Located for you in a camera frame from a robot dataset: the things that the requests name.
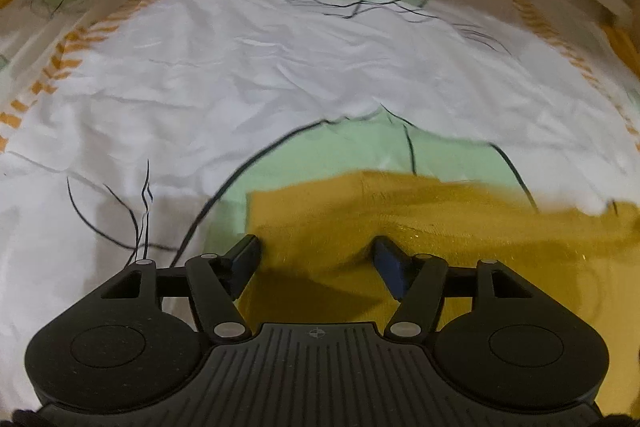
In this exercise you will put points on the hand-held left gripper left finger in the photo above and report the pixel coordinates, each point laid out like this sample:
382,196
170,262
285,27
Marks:
245,257

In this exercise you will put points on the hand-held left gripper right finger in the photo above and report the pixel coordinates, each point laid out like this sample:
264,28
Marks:
390,264

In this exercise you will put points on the yellow knit sweater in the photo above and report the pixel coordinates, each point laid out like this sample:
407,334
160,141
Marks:
475,237

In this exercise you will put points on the white printed bed sheet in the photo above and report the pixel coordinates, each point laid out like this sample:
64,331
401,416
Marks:
200,82

